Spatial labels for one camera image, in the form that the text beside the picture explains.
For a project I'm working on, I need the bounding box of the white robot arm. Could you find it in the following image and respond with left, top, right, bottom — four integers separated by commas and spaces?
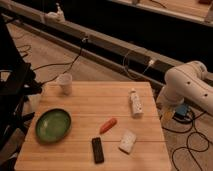
157, 61, 213, 115

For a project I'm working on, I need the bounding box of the long metal rail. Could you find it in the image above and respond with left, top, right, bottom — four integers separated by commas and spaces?
0, 0, 213, 98

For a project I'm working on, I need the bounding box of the white paper cup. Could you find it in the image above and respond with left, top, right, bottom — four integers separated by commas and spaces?
56, 73, 72, 95

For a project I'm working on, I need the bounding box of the black remote control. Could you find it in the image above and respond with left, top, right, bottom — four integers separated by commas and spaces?
92, 137, 104, 164

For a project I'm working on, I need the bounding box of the black chair frame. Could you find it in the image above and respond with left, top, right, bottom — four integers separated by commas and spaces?
0, 14, 44, 171

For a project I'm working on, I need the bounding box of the white object on rail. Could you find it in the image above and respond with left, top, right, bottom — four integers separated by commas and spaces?
46, 3, 65, 22

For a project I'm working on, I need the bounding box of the blue robot base box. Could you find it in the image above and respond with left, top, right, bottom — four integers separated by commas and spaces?
175, 105, 188, 118

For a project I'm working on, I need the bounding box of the black floor cable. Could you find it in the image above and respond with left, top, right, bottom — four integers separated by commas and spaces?
31, 37, 88, 84

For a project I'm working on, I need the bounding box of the white sponge block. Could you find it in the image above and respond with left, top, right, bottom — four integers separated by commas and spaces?
119, 130, 136, 154

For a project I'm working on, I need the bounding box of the orange carrot toy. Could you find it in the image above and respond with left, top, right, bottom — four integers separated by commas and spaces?
99, 118, 117, 134

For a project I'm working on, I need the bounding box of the white plastic bottle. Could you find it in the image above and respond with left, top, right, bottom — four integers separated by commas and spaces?
130, 88, 143, 118

